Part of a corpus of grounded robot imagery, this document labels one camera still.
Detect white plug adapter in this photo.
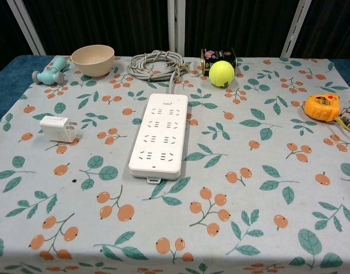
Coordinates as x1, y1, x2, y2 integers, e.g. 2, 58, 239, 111
39, 115, 79, 143

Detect white power strip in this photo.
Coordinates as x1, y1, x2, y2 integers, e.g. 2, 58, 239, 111
128, 93, 189, 185

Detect yellow tennis ball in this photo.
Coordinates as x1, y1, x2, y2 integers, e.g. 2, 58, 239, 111
208, 60, 236, 87

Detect black tin box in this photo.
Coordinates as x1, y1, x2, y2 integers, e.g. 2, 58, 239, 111
200, 47, 238, 76

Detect beige bowl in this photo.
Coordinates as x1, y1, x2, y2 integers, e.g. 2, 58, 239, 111
70, 44, 115, 78

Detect black curtain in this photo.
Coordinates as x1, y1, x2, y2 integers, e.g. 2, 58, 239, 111
0, 0, 350, 59

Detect light teal mini massager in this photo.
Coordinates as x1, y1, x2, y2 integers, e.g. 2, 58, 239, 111
31, 56, 70, 86

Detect orange tape measure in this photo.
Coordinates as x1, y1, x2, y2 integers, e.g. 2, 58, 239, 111
303, 94, 341, 123

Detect grey cable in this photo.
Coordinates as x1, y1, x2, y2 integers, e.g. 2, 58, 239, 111
128, 50, 191, 94

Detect white metal frame post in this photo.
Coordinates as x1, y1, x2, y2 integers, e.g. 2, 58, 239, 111
167, 0, 187, 57
6, 0, 47, 56
280, 0, 312, 59

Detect keys on yellow cord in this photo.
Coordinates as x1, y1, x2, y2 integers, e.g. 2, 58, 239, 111
334, 107, 350, 135

